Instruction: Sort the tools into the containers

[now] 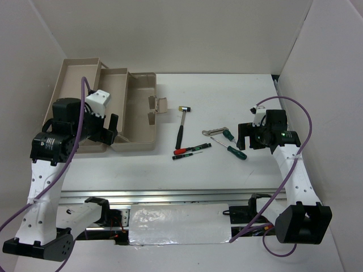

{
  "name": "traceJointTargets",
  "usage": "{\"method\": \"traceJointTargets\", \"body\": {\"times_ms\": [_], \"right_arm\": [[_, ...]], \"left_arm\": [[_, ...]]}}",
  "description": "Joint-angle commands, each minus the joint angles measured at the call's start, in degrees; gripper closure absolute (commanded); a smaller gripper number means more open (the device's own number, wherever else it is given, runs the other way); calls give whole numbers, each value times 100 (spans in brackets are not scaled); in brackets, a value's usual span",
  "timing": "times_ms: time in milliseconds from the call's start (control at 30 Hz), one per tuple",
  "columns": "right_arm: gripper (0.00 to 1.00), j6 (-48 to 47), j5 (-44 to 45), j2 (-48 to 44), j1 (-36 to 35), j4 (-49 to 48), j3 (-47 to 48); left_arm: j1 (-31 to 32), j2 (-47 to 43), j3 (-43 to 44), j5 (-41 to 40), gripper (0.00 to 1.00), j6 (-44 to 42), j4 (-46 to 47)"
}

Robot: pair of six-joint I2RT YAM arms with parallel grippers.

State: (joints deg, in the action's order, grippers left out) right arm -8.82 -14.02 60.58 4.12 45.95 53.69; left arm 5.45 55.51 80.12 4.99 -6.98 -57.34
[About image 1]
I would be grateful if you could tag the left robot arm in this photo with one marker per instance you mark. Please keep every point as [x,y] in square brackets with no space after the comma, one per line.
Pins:
[41,234]

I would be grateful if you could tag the silver foil tape sheet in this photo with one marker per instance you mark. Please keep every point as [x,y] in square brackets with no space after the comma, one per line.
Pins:
[179,224]

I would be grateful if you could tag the short green screwdriver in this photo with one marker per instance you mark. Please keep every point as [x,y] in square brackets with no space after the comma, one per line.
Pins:
[227,134]

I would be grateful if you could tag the long green screwdriver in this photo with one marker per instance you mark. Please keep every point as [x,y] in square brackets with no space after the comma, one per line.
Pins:
[238,154]

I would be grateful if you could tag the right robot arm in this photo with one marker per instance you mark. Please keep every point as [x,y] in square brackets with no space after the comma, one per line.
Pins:
[304,220]

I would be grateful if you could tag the aluminium mounting rail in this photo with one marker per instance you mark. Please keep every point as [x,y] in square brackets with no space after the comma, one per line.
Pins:
[157,196]

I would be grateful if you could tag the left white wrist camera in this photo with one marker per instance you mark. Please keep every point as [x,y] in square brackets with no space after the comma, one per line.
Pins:
[98,102]

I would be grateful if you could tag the red black precision screwdriver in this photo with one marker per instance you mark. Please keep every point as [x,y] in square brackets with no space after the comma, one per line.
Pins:
[196,148]

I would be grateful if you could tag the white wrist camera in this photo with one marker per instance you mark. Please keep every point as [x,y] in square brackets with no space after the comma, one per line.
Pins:
[259,113]
[98,102]

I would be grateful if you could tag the silver adjustable wrench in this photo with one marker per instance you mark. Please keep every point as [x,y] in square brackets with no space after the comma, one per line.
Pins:
[209,133]

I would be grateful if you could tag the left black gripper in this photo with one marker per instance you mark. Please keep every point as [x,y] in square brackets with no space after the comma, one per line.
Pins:
[104,134]

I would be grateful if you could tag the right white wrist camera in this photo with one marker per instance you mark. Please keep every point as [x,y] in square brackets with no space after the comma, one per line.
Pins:
[259,113]

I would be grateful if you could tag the small rubber mallet hammer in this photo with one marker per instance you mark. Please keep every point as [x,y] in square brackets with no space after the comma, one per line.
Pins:
[184,111]

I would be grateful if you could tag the beige plastic toolbox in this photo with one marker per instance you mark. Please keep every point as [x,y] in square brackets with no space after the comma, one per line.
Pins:
[133,98]

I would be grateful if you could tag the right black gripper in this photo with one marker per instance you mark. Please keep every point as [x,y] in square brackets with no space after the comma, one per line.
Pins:
[247,129]

